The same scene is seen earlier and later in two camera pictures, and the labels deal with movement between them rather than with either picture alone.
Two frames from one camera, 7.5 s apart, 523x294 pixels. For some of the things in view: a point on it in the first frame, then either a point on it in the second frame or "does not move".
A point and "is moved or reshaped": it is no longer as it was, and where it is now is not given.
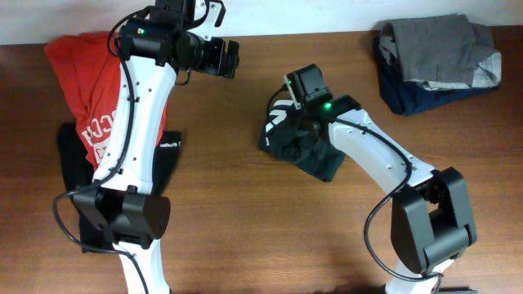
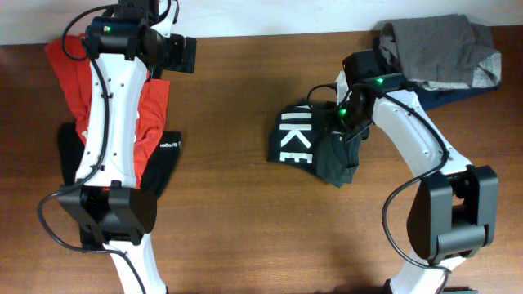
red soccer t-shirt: (91, 76) does not move
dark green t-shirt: (306, 143) is moved or reshaped
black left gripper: (215, 65) → (176, 60)
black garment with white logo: (78, 171) does not move
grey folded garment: (444, 51) does not move
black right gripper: (300, 126) → (362, 129)
